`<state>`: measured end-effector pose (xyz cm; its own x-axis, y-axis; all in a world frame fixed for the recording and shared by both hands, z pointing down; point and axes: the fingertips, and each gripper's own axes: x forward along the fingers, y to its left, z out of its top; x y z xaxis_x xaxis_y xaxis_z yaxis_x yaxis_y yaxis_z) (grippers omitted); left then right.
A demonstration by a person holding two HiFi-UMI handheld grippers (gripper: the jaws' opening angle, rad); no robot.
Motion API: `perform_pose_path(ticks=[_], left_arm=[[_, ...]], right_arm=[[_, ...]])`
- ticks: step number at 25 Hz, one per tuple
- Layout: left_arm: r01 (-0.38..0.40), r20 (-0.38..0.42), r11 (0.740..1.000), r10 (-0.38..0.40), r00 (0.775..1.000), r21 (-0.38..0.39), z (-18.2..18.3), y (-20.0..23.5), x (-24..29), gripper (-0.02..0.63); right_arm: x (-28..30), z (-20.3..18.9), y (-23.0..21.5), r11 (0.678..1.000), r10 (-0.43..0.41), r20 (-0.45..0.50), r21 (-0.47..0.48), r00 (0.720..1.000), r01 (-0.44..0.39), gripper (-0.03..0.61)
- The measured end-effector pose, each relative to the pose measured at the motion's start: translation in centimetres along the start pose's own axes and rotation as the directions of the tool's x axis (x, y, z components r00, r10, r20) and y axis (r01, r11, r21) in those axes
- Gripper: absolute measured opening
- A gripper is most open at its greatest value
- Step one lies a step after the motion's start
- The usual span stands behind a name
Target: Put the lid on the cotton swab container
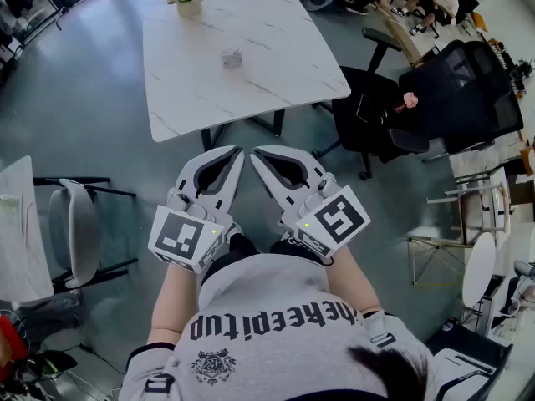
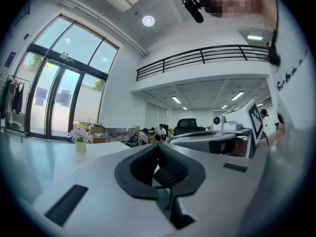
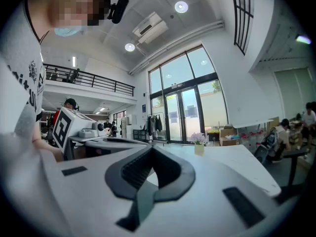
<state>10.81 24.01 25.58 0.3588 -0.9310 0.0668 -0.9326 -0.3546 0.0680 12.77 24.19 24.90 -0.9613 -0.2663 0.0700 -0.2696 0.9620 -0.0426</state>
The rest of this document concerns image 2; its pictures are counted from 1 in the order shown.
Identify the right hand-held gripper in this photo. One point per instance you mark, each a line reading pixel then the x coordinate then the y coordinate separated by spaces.
pixel 192 139

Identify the black head-worn camera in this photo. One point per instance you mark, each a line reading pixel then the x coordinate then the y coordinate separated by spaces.
pixel 193 9

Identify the brown cardboard box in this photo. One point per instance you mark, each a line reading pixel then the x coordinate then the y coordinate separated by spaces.
pixel 98 133

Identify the black metal balcony railing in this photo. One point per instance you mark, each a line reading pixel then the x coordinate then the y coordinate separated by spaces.
pixel 197 55

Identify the long ceiling light strip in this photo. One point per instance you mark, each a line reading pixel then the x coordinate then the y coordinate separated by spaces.
pixel 237 95
pixel 255 37
pixel 176 99

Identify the blue wall poster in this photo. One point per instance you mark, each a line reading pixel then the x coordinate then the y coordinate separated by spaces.
pixel 10 59

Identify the white folding table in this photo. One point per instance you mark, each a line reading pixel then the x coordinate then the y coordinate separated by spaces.
pixel 121 127

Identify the pink flowers in white pot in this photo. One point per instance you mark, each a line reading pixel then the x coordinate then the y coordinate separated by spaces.
pixel 80 137

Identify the round ceiling lamp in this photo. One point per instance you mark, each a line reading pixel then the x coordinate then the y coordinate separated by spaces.
pixel 148 20

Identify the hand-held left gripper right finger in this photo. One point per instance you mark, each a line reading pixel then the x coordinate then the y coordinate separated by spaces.
pixel 187 174

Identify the person's white printed t-shirt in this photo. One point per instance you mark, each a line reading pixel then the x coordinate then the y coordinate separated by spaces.
pixel 293 70

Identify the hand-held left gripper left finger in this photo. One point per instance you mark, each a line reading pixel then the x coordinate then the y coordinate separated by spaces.
pixel 123 175

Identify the clothes rack with hanging garments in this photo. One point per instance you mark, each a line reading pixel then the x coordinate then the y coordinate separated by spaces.
pixel 12 97

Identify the person's right forearm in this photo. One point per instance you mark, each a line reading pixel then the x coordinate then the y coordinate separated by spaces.
pixel 272 137

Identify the black-framed glass entrance door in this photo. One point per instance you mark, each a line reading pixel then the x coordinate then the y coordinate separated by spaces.
pixel 66 83

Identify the black office chair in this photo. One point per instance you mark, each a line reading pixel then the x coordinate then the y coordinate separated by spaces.
pixel 187 126

